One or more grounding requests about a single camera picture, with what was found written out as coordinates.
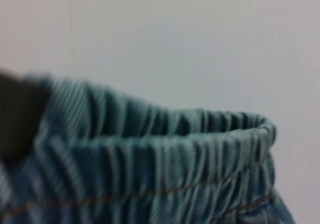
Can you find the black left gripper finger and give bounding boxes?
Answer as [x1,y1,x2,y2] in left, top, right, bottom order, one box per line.
[0,68,52,165]

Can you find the blue denim shorts cartoon print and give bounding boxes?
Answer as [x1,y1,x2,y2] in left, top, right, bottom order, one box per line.
[0,75,297,224]

